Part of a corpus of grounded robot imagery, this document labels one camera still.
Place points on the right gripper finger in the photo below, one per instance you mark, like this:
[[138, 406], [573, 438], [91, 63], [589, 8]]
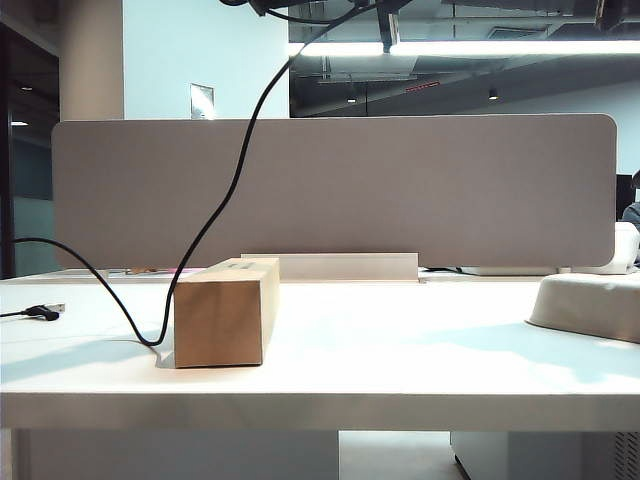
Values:
[[610, 12]]

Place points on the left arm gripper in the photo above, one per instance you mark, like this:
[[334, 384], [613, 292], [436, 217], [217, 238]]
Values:
[[387, 4]]

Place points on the white padded phone stand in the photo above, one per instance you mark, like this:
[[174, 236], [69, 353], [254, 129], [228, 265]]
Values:
[[585, 305]]

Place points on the red LED sign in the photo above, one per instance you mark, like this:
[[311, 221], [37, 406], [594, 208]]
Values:
[[422, 88]]

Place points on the black ceiling spot lamp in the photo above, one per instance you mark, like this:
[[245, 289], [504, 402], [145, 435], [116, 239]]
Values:
[[493, 94], [351, 96]]

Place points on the long ceiling light strip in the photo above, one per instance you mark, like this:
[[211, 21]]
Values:
[[500, 47]]

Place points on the grey fabric desk divider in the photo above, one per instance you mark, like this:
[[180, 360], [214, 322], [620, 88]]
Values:
[[350, 190]]

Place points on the black computer monitor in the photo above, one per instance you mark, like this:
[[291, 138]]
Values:
[[622, 190]]

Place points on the person in dark clothes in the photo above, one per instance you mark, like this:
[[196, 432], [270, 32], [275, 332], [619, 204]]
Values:
[[632, 212]]

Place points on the white rounded appliance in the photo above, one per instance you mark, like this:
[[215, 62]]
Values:
[[625, 250]]

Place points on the brown cardboard box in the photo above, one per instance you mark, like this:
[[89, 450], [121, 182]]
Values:
[[217, 325]]

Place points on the coloured papers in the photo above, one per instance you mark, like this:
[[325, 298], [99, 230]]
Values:
[[140, 272]]

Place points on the dark glass door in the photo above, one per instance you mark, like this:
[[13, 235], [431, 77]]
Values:
[[35, 150]]

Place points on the framed wall notice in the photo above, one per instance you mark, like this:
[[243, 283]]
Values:
[[202, 102]]

